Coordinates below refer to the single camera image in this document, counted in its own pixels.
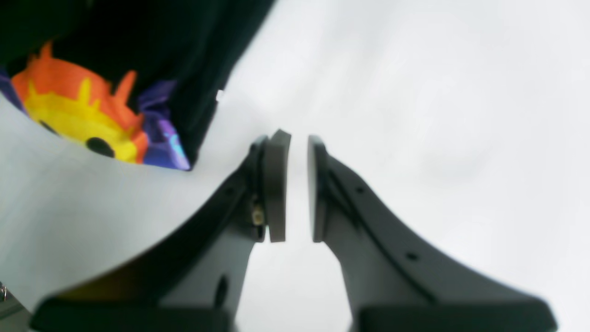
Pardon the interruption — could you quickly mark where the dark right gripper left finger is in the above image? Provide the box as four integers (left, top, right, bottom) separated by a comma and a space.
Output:
30, 130, 291, 332

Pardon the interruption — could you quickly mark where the black T-shirt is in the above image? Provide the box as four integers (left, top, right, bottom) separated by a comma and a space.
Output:
0, 0, 274, 172

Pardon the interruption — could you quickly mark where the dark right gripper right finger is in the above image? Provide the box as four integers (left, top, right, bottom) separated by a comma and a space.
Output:
308, 135, 558, 332

